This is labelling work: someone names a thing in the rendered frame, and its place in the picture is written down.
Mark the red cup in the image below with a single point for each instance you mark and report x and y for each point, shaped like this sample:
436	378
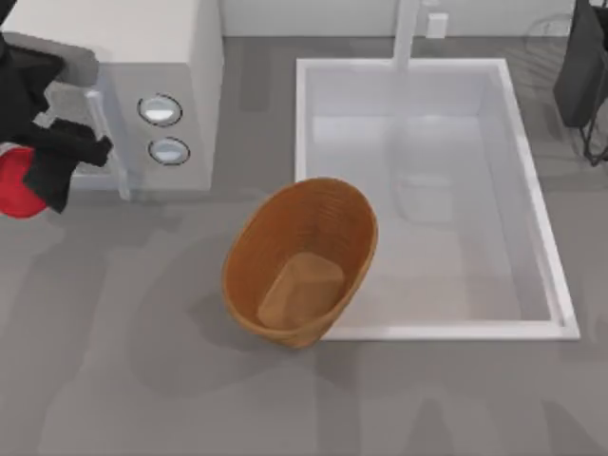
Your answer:
16	185

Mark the large round microwave knob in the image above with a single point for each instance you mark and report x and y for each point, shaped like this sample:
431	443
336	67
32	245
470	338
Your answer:
159	109

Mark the small round microwave knob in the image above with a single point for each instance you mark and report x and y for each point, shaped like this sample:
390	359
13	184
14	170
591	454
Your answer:
168	152

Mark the pale microwave oven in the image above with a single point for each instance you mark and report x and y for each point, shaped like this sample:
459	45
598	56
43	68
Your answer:
157	52

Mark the brown wicker basket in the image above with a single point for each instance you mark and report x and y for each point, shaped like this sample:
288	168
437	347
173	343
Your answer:
304	228

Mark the tall white tap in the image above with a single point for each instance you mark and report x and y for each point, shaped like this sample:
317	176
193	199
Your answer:
404	33

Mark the white sink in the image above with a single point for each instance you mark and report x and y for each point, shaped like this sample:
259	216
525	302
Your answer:
427	199

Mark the small white wall plate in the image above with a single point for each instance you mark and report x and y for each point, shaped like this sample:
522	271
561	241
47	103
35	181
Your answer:
437	25

